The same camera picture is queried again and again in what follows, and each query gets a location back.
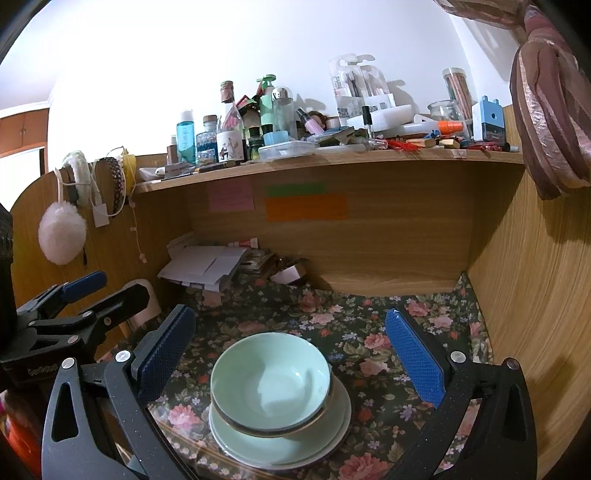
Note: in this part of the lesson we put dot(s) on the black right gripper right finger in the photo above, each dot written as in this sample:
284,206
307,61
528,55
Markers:
449,381

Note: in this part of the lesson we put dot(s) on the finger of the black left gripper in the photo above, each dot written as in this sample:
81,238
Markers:
55,299
96,321

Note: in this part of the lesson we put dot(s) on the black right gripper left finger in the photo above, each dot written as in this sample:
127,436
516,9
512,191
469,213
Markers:
134,383

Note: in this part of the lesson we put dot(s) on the pale green bowl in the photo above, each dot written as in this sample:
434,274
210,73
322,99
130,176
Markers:
271,384

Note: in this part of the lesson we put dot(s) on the pale green plate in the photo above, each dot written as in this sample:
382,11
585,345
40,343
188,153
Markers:
292,451

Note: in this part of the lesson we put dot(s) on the beige water jug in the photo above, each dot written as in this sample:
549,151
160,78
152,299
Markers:
151,307

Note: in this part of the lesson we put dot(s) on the white fluffy pom-pom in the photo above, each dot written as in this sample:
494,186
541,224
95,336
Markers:
61,233

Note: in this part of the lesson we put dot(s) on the dark floral tablecloth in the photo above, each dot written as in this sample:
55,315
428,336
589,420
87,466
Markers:
350,331

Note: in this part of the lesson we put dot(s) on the white paper stack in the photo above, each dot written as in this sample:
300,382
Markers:
210,268

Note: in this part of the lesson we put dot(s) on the white fluffy headband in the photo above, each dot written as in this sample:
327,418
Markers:
77,162

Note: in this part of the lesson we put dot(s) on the small white box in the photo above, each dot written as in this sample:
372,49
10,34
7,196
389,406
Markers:
291,274

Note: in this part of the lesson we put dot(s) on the pink sticky note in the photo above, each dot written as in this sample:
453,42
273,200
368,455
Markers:
231,195

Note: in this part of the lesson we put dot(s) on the blue liquid bottle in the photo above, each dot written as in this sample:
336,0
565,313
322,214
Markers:
185,138

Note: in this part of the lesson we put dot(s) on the orange sticky note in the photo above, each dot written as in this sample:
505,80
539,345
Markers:
320,207

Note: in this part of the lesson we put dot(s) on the green sticky note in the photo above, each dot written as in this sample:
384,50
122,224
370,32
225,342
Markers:
295,189

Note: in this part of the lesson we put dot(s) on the wooden shelf board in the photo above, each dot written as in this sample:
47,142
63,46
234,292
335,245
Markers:
335,159

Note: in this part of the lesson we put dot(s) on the white cartoon mug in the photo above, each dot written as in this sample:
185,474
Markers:
229,146

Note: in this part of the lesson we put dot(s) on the clear plastic container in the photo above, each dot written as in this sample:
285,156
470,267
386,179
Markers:
285,150

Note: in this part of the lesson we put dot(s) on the blue pencil sharpener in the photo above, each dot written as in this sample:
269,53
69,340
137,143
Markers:
491,121

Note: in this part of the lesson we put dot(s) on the green spray bottle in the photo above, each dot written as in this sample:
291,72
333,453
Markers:
264,95

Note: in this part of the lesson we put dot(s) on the clear pencil jar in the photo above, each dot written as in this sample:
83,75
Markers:
458,88

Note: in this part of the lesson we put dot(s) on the pink striped curtain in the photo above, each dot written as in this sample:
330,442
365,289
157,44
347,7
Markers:
551,95

